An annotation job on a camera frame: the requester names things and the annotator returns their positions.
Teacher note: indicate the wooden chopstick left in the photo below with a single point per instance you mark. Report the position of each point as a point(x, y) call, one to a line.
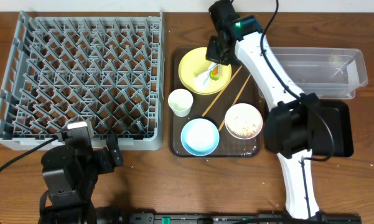
point(220, 93)

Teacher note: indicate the wooden chopstick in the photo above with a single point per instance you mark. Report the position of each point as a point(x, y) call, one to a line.
point(220, 93)
point(236, 99)

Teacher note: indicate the pink bowl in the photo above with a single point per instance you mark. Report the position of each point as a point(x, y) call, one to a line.
point(243, 121)

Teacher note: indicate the black waste tray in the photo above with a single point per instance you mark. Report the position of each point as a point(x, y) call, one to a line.
point(291, 128)

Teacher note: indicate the grey dish rack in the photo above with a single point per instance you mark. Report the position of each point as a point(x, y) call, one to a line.
point(108, 71)

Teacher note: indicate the wooden chopstick right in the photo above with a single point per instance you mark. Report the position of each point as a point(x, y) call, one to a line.
point(236, 99)

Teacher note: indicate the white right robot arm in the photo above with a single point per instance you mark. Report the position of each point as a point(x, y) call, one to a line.
point(247, 45)

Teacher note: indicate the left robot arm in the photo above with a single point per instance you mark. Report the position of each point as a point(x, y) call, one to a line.
point(71, 172)

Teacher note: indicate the yellow green snack wrapper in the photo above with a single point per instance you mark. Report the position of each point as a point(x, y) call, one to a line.
point(214, 72)

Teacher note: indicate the white cup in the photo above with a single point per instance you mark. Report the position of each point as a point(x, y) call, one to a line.
point(180, 101)

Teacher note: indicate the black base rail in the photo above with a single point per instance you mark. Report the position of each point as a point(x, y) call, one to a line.
point(236, 218)

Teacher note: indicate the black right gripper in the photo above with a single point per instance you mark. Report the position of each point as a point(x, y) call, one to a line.
point(211, 54)

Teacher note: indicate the blue bowl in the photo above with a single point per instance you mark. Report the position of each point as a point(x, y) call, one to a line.
point(200, 137)

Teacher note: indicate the dark brown serving tray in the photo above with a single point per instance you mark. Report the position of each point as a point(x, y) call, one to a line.
point(228, 145)

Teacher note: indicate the yellow plate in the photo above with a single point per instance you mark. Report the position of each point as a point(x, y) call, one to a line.
point(193, 63)

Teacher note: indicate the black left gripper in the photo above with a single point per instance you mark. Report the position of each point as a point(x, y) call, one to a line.
point(105, 154)

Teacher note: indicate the clear plastic bin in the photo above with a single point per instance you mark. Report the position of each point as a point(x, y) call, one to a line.
point(330, 73)

